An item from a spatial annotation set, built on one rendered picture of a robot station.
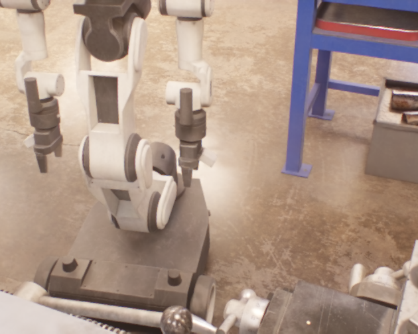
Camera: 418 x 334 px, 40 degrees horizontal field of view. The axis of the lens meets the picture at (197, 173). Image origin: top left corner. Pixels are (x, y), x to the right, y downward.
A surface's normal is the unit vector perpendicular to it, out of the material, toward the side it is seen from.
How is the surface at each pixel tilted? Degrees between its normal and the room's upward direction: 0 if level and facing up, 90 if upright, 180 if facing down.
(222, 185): 0
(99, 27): 90
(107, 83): 80
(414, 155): 90
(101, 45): 90
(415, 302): 0
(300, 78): 90
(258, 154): 0
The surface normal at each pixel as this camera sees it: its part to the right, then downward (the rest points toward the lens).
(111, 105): -0.20, 0.49
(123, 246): -0.04, -0.77
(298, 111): -0.39, 0.60
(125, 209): -0.14, -0.35
